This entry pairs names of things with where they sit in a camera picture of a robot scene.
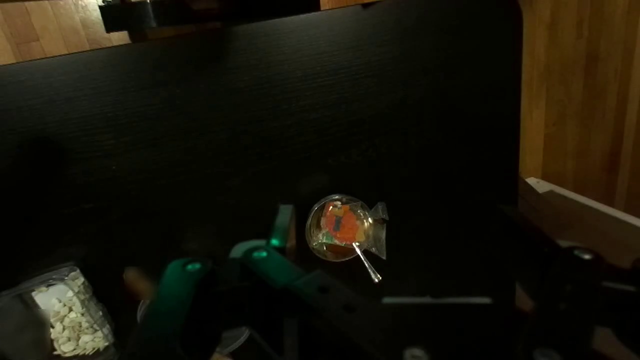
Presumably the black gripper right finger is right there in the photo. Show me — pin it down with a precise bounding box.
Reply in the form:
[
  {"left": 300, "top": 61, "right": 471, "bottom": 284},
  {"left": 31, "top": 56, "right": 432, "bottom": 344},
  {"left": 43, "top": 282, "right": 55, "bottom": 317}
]
[{"left": 511, "top": 242, "right": 640, "bottom": 360}]

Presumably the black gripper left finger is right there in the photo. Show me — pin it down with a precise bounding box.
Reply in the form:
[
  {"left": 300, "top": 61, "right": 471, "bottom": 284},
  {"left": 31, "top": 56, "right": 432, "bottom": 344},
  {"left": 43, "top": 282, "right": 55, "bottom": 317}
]
[{"left": 127, "top": 203, "right": 402, "bottom": 360}]

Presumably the clear plastic bowl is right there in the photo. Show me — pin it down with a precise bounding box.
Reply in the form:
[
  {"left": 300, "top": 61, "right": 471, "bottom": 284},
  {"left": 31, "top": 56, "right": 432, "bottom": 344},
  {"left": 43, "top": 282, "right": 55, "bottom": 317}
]
[{"left": 209, "top": 324, "right": 253, "bottom": 356}]

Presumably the wooden spoon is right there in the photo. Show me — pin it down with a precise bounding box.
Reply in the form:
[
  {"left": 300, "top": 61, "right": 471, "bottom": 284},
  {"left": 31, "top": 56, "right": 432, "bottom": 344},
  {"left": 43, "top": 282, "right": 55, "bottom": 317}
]
[{"left": 122, "top": 266, "right": 158, "bottom": 300}]

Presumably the wooden robot stand board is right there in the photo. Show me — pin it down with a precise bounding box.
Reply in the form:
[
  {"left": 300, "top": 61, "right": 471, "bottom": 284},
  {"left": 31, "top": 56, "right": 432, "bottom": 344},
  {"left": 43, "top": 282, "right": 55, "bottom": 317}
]
[{"left": 517, "top": 176, "right": 640, "bottom": 271}]

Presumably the clear container with white pieces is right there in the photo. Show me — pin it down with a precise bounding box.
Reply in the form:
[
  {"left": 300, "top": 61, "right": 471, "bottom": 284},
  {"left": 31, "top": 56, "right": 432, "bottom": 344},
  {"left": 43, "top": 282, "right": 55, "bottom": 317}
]
[{"left": 0, "top": 260, "right": 120, "bottom": 360}]

